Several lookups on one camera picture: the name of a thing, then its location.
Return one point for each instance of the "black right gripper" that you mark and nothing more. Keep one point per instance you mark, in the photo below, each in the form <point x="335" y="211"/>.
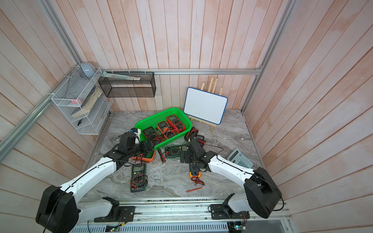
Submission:
<point x="187" y="159"/>

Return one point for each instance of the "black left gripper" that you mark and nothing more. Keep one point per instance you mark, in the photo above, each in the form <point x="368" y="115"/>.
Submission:
<point x="141" y="143"/>

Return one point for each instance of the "green plastic basket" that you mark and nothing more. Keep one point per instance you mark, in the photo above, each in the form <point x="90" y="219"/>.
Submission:
<point x="161" y="116"/>

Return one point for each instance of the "red multimeter black face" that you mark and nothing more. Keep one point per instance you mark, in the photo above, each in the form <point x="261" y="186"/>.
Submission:
<point x="152" y="135"/>

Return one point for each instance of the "orange black multimeter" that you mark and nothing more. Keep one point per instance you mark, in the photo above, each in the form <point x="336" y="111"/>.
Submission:
<point x="166" y="130"/>

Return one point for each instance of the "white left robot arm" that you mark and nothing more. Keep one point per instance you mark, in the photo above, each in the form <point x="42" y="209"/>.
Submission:
<point x="60" y="211"/>

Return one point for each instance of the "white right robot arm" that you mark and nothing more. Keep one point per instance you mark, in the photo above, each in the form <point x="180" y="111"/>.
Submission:
<point x="261" y="193"/>

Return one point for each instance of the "small black multimeter rear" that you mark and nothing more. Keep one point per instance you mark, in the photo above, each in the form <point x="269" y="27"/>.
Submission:
<point x="191" y="134"/>

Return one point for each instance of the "green horizontal multimeter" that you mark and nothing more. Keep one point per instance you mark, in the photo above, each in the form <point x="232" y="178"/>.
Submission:
<point x="175" y="151"/>

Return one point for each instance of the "yellow multimeter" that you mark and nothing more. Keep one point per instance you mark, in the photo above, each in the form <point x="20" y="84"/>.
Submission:
<point x="195" y="176"/>

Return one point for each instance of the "orange multimeter green face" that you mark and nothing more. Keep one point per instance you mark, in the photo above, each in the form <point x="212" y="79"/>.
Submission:
<point x="146" y="157"/>

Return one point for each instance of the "dark green multimeter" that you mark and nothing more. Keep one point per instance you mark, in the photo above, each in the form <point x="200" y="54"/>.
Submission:
<point x="139" y="179"/>

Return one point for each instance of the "light blue calculator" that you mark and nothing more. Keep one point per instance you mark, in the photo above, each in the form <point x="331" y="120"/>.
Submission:
<point x="240" y="159"/>

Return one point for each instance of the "blue framed whiteboard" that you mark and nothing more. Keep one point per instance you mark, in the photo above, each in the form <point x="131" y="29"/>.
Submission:
<point x="205" y="105"/>

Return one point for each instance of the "book on shelf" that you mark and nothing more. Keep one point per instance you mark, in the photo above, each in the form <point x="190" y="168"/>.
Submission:
<point x="88" y="103"/>

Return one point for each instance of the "wooden easel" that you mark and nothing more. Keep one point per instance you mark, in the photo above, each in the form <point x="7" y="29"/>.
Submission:
<point x="208" y="119"/>

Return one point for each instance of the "light green ruler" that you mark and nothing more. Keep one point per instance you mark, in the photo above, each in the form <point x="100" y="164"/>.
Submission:
<point x="120" y="76"/>

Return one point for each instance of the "grey computer mouse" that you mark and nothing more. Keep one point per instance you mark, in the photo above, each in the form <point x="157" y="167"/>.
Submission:
<point x="88" y="69"/>

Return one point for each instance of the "white wire shelf rack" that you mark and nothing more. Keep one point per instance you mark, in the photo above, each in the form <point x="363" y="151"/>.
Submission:
<point x="72" y="93"/>

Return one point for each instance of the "black mesh wall basket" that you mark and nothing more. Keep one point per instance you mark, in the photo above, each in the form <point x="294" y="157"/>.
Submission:
<point x="117" y="88"/>

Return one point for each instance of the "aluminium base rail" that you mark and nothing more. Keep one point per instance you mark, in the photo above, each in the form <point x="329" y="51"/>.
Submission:
<point x="188" y="215"/>

